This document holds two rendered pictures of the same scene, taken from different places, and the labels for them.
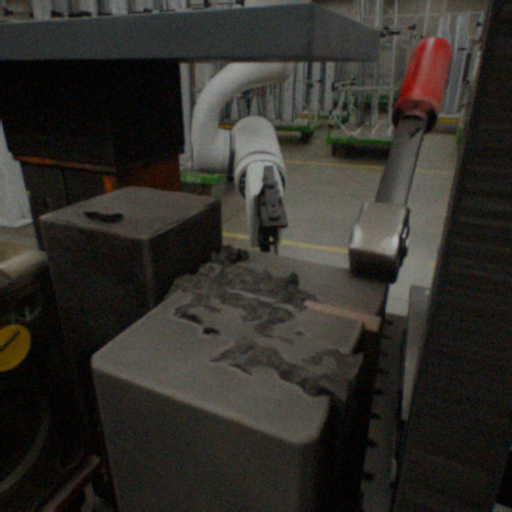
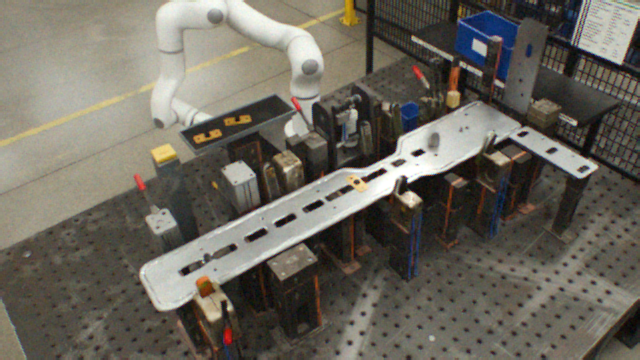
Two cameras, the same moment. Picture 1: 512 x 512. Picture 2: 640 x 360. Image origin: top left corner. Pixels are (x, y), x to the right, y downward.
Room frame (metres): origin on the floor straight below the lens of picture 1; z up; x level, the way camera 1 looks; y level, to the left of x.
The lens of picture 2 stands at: (-0.68, 1.18, 2.15)
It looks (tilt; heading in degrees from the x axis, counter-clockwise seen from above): 41 degrees down; 302
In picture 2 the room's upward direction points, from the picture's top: 3 degrees counter-clockwise
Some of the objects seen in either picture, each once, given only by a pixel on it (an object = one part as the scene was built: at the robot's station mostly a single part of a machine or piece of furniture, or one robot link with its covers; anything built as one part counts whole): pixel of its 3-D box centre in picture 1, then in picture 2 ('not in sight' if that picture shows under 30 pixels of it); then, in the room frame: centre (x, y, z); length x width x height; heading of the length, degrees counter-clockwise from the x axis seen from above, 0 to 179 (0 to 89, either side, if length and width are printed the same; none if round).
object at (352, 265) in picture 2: not in sight; (338, 227); (-0.05, 0.12, 0.84); 0.17 x 0.06 x 0.29; 155
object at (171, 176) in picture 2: not in sight; (180, 207); (0.43, 0.35, 0.92); 0.08 x 0.08 x 0.44; 65
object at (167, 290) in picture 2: not in sight; (353, 188); (-0.08, 0.07, 1.00); 1.38 x 0.22 x 0.02; 65
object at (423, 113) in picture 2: not in sight; (426, 136); (-0.14, -0.44, 0.88); 0.07 x 0.06 x 0.35; 155
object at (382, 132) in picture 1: (374, 88); not in sight; (6.72, -1.80, 0.88); 1.91 x 1.00 x 1.76; 160
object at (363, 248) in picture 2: not in sight; (354, 214); (-0.07, 0.04, 0.84); 0.13 x 0.05 x 0.29; 155
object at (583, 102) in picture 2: not in sight; (502, 66); (-0.29, -0.85, 1.02); 0.90 x 0.22 x 0.03; 155
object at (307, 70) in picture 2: not in sight; (305, 70); (0.34, -0.34, 1.10); 0.19 x 0.12 x 0.24; 134
